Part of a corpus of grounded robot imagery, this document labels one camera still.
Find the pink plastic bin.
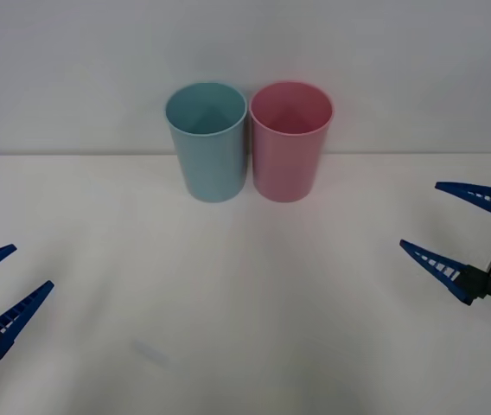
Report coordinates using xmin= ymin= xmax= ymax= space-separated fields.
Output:
xmin=248 ymin=80 xmax=335 ymax=203

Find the pale blue plastic bin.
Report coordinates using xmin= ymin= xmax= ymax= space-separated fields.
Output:
xmin=163 ymin=81 xmax=248 ymax=203

